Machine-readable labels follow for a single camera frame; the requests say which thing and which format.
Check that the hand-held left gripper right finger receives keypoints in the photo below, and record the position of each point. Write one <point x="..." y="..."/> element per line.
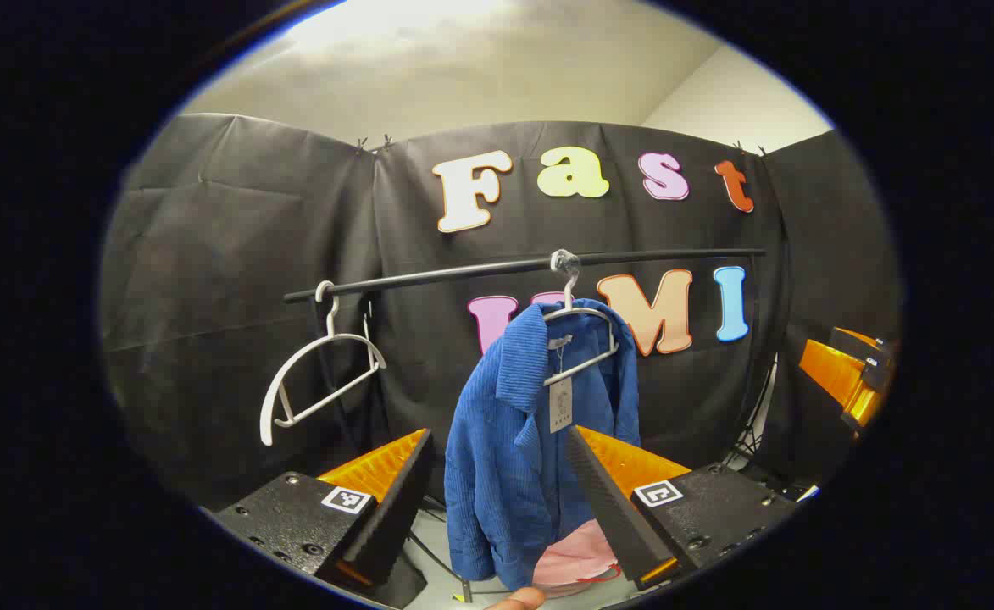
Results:
<point x="611" y="508"/>

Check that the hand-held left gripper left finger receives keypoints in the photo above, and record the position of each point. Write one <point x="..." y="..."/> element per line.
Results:
<point x="395" y="508"/>

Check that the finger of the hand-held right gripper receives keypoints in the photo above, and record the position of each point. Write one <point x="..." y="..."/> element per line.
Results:
<point x="831" y="373"/>

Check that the white plastic hanger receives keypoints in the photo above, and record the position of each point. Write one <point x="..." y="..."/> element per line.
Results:
<point x="264" y="428"/>

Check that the black clothes rack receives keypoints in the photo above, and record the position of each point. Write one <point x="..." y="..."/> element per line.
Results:
<point x="463" y="273"/>

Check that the white hanger with taped hook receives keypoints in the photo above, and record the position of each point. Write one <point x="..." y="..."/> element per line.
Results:
<point x="566" y="264"/>

